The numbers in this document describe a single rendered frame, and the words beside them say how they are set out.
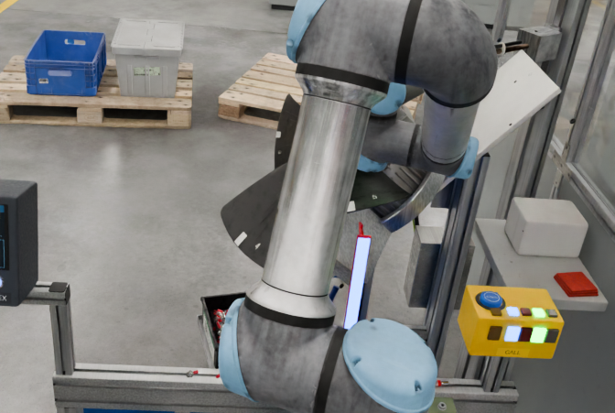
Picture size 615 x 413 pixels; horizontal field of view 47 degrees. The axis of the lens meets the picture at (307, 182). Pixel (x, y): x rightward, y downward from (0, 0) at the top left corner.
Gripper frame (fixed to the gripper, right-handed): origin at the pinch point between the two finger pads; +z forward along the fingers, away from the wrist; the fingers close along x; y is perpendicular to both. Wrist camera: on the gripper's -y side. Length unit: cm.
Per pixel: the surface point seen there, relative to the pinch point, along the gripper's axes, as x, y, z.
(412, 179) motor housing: 15.6, 34.7, -2.8
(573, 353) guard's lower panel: 70, 88, 2
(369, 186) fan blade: 2.7, 27.1, -20.7
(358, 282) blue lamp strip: 0, 37, -38
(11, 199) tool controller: -58, 21, -42
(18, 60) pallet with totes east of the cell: -179, 134, 314
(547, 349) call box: 36, 46, -44
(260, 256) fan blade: -17, 53, -9
